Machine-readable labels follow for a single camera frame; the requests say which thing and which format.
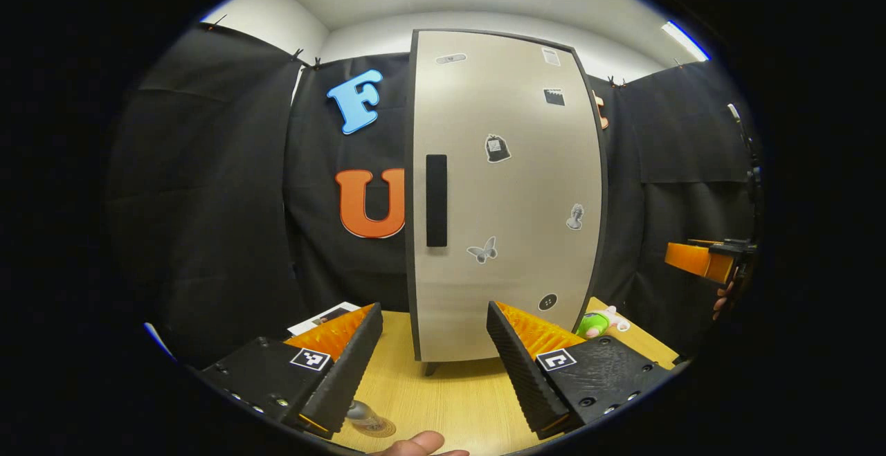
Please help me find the green pink plush toy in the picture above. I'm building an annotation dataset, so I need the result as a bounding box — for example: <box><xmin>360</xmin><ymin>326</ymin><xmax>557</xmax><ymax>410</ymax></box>
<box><xmin>576</xmin><ymin>306</ymin><xmax>631</xmax><ymax>339</ymax></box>

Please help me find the dark grey cabinet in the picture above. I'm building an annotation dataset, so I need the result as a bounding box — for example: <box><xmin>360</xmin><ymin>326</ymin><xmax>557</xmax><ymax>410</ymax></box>
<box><xmin>405</xmin><ymin>28</ymin><xmax>610</xmax><ymax>377</ymax></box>

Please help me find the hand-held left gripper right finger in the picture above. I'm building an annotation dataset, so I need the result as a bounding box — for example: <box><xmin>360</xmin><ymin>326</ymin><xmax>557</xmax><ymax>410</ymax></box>
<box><xmin>487</xmin><ymin>300</ymin><xmax>676</xmax><ymax>441</ymax></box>

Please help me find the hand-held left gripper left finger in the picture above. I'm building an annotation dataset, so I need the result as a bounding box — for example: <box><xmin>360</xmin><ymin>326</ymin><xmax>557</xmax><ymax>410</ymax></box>
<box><xmin>199</xmin><ymin>302</ymin><xmax>383</xmax><ymax>441</ymax></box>

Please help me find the black backdrop cloth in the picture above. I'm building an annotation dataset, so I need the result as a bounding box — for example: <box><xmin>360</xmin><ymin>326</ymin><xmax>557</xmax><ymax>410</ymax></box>
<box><xmin>104</xmin><ymin>22</ymin><xmax>759</xmax><ymax>367</ymax></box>

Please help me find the printed booklet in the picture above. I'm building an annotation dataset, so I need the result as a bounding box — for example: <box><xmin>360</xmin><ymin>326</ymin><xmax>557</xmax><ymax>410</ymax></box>
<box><xmin>287</xmin><ymin>302</ymin><xmax>361</xmax><ymax>336</ymax></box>

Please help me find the black door handle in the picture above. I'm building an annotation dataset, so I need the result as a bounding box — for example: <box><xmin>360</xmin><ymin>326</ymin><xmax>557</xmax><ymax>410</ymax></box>
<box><xmin>426</xmin><ymin>154</ymin><xmax>448</xmax><ymax>247</ymax></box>

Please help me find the clear plastic bottle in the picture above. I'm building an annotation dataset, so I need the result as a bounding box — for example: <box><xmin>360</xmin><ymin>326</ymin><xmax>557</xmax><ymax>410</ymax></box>
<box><xmin>346</xmin><ymin>401</ymin><xmax>385</xmax><ymax>435</ymax></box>

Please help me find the white ceiling light panel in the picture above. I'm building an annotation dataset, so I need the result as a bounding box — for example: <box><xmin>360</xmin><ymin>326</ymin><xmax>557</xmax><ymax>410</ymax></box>
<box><xmin>661</xmin><ymin>21</ymin><xmax>710</xmax><ymax>62</ymax></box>

